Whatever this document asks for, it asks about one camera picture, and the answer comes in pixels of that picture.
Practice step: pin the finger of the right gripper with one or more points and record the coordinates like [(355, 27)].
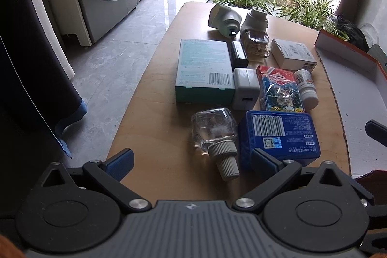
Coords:
[(376, 131)]

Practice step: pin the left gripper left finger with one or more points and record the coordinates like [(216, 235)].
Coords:
[(105, 177)]

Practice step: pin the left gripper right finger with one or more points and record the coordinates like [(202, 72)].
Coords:
[(276, 175)]

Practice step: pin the blue tin box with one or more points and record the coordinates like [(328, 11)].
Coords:
[(280, 134)]

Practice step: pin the clear glass refill bottle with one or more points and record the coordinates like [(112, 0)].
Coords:
[(214, 131)]

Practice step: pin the red blue playing cards box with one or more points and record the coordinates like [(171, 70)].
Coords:
[(278, 90)]

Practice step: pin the white medicine bottle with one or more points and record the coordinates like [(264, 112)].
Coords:
[(307, 90)]

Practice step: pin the white USB charger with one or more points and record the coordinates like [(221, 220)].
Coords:
[(247, 89)]

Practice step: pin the white product box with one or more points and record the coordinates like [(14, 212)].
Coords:
[(292, 56)]

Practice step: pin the black power adapter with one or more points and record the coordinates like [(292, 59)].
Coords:
[(238, 56)]

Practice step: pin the teal bandage box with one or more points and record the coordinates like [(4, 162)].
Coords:
[(204, 73)]

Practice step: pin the white plug-in with bottle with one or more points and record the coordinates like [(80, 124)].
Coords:
[(253, 33)]

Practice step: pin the white plug-in heater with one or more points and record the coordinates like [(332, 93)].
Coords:
[(225, 20)]

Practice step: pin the orange-edged cardboard tray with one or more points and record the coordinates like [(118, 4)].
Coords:
[(359, 85)]

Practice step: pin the white round fan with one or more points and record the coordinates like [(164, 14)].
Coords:
[(370, 33)]

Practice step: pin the black bag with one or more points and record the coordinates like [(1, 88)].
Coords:
[(351, 33)]

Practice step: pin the spider plant right pot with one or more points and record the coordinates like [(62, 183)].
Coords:
[(314, 14)]

